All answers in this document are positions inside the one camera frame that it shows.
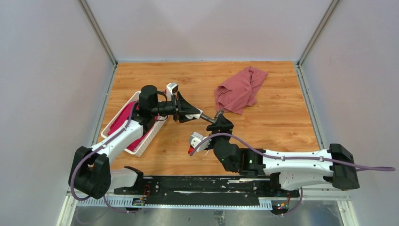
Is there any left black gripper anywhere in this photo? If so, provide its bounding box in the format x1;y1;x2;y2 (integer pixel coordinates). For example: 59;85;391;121
151;92;200;124

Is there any white pipe elbow fitting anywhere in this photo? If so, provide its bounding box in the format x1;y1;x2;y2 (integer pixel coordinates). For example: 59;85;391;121
185;109;203;120

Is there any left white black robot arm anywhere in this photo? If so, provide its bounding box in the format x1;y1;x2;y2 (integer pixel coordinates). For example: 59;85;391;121
68;83;202;201

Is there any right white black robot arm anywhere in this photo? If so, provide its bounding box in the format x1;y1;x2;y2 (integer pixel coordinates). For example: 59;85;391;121
206;115;360;197

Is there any white plastic basket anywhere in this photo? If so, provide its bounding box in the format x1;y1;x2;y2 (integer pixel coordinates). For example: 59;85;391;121
100;90;170;158

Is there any dusty pink cloth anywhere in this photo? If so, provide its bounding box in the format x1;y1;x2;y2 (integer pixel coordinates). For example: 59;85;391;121
215;66;268;115

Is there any magenta cloth in basket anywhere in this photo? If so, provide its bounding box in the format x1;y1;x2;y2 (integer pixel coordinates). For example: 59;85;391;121
107;100;158;152

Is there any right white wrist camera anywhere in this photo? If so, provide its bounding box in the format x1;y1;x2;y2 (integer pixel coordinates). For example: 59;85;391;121
188;132;211;156

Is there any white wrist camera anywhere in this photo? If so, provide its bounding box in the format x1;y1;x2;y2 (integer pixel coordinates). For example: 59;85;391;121
166;82;178;99
188;132;211;156

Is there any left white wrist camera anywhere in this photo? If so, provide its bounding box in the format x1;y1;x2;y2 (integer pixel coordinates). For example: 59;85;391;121
166;82;178;99

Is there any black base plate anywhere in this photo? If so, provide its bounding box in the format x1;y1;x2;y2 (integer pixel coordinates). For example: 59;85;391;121
114;176;300;207

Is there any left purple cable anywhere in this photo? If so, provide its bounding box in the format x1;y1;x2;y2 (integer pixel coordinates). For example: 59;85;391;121
70;101;139;214

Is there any aluminium frame rail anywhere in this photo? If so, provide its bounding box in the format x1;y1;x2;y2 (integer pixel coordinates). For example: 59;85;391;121
76;176;350;213

